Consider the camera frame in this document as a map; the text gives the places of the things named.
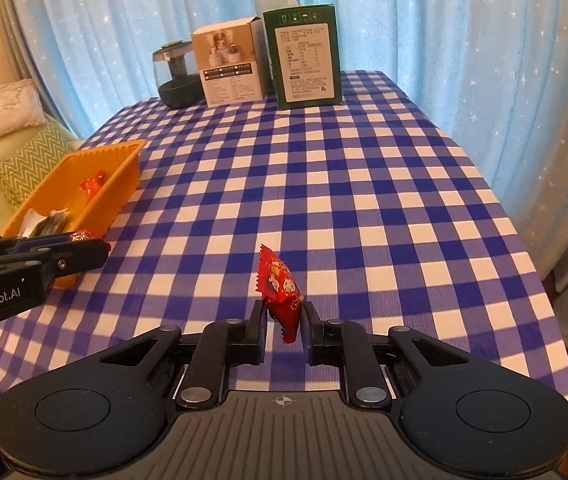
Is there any grey seaweed snack packet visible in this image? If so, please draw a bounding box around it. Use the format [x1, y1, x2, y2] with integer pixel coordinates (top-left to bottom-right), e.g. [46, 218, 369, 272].
[29, 209, 69, 237]

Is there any red cartoon candy packet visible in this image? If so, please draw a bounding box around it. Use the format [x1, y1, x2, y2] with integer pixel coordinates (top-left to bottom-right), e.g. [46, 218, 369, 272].
[256, 245, 303, 344]

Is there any large red snack packet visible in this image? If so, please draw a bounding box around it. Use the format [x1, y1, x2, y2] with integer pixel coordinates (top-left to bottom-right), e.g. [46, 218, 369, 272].
[80, 169, 108, 204]

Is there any long green white snack packet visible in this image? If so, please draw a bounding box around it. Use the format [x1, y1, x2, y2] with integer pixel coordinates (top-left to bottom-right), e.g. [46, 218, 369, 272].
[18, 208, 48, 237]

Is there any red square snack packet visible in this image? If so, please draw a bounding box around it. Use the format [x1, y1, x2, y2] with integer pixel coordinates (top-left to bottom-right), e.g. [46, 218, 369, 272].
[68, 229, 94, 242]

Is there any green chevron cushion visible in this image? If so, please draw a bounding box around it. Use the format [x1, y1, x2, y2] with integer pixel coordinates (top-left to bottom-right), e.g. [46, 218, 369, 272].
[0, 122, 77, 210]

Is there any orange plastic tray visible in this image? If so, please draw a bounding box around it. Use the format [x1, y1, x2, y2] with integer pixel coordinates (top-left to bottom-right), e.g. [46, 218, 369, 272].
[0, 138, 149, 291]

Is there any blue white checkered tablecloth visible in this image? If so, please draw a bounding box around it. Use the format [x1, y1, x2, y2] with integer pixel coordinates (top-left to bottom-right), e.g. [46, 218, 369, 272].
[0, 71, 568, 400]

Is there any white cushion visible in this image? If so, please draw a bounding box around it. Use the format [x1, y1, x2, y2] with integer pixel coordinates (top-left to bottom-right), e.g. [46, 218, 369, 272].
[0, 78, 46, 138]

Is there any white beige product box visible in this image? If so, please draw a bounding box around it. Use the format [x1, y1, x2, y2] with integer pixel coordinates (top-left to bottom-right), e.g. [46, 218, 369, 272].
[191, 16, 270, 106]

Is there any green carton box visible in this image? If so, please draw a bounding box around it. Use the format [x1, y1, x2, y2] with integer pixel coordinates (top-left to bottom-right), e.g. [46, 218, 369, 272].
[263, 4, 342, 110]

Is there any light blue star curtain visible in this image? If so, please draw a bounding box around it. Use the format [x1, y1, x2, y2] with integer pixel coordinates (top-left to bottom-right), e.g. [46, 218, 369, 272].
[0, 0, 568, 276]

